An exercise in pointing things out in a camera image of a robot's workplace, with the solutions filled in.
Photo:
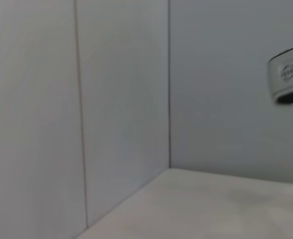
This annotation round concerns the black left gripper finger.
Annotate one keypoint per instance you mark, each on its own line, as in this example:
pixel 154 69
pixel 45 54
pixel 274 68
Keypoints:
pixel 289 74

